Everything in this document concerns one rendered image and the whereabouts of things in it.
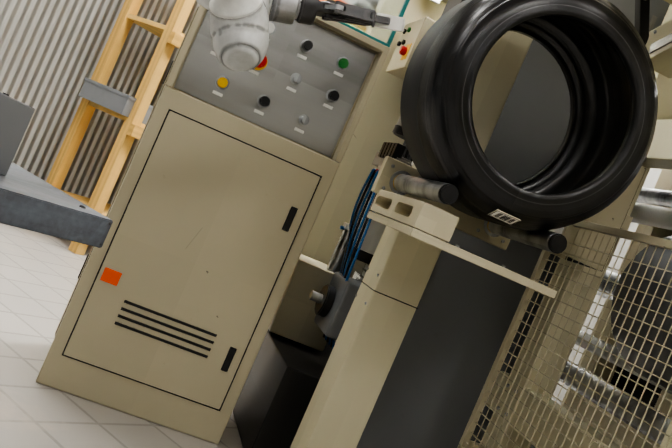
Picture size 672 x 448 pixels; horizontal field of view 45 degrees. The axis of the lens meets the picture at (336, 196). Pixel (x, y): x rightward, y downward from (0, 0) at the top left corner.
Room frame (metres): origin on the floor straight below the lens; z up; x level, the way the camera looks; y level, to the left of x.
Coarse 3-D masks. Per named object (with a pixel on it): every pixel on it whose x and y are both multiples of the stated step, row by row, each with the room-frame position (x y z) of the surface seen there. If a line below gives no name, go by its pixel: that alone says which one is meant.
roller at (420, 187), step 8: (400, 176) 2.03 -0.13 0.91; (408, 176) 1.98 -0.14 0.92; (400, 184) 2.00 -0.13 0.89; (408, 184) 1.94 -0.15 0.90; (416, 184) 1.88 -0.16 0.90; (424, 184) 1.83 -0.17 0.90; (432, 184) 1.79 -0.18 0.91; (440, 184) 1.75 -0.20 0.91; (448, 184) 1.73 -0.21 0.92; (408, 192) 1.95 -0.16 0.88; (416, 192) 1.88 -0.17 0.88; (424, 192) 1.82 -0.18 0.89; (432, 192) 1.77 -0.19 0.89; (440, 192) 1.73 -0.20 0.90; (448, 192) 1.73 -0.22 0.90; (456, 192) 1.73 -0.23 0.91; (432, 200) 1.81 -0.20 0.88; (440, 200) 1.73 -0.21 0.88; (448, 200) 1.73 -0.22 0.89
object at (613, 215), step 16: (640, 176) 2.16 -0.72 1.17; (624, 192) 2.15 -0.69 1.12; (608, 208) 2.15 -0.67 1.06; (624, 208) 2.16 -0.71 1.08; (608, 224) 2.15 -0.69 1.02; (576, 240) 2.14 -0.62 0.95; (592, 240) 2.15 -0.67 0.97; (608, 240) 2.16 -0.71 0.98; (560, 256) 2.34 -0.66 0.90; (592, 256) 2.15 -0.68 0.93; (608, 256) 2.16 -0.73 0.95
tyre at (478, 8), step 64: (512, 0) 1.72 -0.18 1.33; (576, 0) 1.75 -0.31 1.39; (448, 64) 1.71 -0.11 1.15; (576, 64) 2.04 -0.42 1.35; (640, 64) 1.79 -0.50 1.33; (448, 128) 1.72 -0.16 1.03; (576, 128) 2.06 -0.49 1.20; (640, 128) 1.80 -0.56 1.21; (512, 192) 1.75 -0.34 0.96; (576, 192) 1.78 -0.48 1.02
